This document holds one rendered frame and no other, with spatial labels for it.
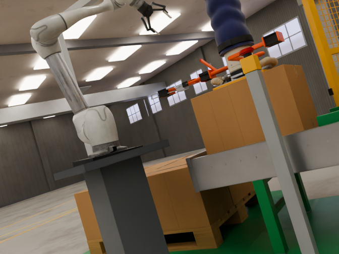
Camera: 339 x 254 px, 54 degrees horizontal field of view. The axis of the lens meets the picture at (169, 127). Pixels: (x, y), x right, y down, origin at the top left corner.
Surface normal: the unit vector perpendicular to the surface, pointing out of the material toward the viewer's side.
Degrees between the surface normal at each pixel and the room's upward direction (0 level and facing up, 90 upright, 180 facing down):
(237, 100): 90
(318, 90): 90
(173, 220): 90
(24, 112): 90
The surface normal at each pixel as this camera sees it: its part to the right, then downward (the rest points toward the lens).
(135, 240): 0.56, -0.20
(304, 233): -0.54, 0.13
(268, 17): -0.78, 0.21
